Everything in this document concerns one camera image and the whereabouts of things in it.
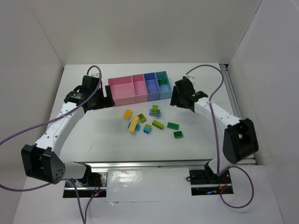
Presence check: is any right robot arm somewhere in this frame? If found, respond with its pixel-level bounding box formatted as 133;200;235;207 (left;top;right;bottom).
171;77;259;185

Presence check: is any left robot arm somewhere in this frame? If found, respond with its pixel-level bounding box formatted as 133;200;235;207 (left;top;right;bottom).
21;76;115;186

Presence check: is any blue purple container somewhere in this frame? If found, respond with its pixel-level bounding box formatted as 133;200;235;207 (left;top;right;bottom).
144;73;160;101

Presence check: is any lime printed lego brick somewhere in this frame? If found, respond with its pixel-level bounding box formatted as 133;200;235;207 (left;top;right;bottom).
138;113;147;123

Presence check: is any lime long lego brick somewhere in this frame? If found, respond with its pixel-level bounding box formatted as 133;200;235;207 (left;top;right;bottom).
152;120;164;130

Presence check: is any yellow curved lego brick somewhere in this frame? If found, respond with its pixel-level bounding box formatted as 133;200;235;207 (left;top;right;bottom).
123;109;132;120

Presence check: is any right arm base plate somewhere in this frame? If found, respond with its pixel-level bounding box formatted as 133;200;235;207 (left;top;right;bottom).
185;169;234;196

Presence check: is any dark green lego plate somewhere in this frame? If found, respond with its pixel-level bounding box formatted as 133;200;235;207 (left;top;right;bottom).
167;122;179;131

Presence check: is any turquoise yellow stacked lego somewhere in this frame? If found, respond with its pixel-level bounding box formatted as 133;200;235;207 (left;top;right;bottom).
143;124;151;134

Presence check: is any dark green square lego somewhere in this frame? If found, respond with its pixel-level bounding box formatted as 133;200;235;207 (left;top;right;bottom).
173;131;183;139

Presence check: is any lime square lego brick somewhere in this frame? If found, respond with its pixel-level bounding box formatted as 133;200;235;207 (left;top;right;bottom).
152;105;158;114

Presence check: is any aluminium rail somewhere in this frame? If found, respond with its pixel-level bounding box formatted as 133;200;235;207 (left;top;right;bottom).
36;159;257;170

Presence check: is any long yellow lego brick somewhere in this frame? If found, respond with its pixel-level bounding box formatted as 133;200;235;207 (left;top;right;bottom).
128;116;139;132

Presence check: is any turquoise arch lego brick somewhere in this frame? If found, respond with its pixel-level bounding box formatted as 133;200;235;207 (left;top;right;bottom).
149;108;161;117

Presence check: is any light blue container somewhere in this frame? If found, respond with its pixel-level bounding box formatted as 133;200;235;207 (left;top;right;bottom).
155;71;172;99

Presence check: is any large pink container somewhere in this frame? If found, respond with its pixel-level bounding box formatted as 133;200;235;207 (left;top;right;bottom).
108;76;135;106

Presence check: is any narrow pink container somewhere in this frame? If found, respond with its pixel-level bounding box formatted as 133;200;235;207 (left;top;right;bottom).
132;74;148;103

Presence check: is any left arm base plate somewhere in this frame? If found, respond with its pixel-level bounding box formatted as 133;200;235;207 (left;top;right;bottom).
63;169;108;198

